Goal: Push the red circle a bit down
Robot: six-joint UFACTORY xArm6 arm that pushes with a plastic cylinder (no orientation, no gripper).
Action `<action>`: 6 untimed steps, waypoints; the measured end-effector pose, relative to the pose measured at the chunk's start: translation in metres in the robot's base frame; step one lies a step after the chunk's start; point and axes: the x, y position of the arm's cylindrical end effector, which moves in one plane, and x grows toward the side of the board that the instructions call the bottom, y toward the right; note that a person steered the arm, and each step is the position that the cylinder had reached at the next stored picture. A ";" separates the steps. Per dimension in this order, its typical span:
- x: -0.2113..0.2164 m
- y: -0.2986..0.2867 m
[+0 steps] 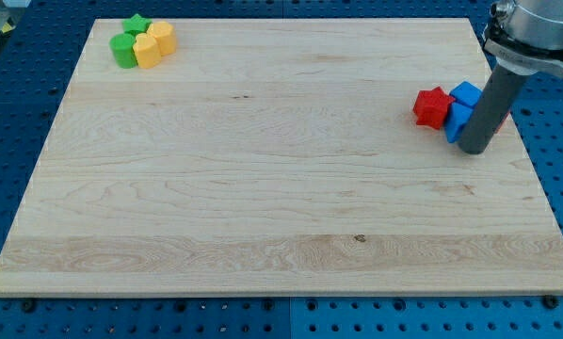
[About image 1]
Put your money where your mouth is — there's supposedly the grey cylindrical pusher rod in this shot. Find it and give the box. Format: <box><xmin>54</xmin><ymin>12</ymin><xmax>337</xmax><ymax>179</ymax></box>
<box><xmin>458</xmin><ymin>63</ymin><xmax>528</xmax><ymax>154</ymax></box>

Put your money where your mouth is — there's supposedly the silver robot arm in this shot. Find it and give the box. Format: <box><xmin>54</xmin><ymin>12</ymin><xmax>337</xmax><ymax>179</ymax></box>
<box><xmin>458</xmin><ymin>0</ymin><xmax>563</xmax><ymax>154</ymax></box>

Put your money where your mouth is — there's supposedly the blue cube block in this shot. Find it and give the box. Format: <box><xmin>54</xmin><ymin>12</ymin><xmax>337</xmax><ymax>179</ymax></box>
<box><xmin>449</xmin><ymin>81</ymin><xmax>482</xmax><ymax>108</ymax></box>

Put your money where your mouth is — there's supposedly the blue wedge block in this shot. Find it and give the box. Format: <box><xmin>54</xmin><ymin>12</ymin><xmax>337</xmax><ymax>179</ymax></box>
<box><xmin>444</xmin><ymin>103</ymin><xmax>473</xmax><ymax>143</ymax></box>

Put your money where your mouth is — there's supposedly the red star block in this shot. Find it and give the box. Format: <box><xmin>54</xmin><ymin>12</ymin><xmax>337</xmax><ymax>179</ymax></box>
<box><xmin>412</xmin><ymin>87</ymin><xmax>456</xmax><ymax>130</ymax></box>

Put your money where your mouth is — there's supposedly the light wooden board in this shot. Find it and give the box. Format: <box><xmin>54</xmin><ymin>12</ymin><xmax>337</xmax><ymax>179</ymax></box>
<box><xmin>0</xmin><ymin>18</ymin><xmax>563</xmax><ymax>298</ymax></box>

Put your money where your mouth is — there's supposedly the yellow hexagon block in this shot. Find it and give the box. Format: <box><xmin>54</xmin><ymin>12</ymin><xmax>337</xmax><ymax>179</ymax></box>
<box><xmin>147</xmin><ymin>21</ymin><xmax>177</xmax><ymax>56</ymax></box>

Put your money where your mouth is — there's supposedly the yellow heart block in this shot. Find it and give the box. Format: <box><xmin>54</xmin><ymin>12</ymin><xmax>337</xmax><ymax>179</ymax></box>
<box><xmin>133</xmin><ymin>33</ymin><xmax>162</xmax><ymax>69</ymax></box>

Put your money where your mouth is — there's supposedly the green star block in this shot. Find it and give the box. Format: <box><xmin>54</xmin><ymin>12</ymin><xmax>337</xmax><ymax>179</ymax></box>
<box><xmin>121</xmin><ymin>13</ymin><xmax>152</xmax><ymax>36</ymax></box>

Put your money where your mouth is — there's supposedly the green cylinder block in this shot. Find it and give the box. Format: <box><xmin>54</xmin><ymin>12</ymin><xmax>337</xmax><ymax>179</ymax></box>
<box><xmin>109</xmin><ymin>33</ymin><xmax>137</xmax><ymax>69</ymax></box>

